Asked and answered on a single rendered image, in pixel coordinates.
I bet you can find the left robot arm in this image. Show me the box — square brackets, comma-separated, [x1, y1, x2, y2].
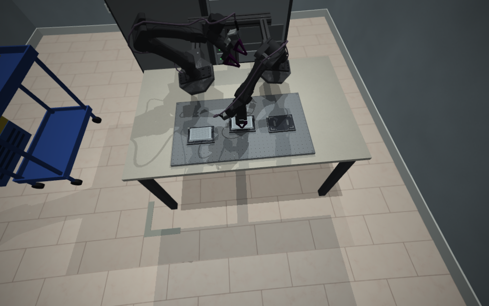
[221, 37, 290, 120]

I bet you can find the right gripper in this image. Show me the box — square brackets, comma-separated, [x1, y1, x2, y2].
[214, 29, 247, 68]

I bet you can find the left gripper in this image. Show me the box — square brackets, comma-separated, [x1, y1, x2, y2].
[223, 106, 247, 129]

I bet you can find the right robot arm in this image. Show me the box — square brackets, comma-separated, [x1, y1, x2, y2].
[132, 12, 226, 84]

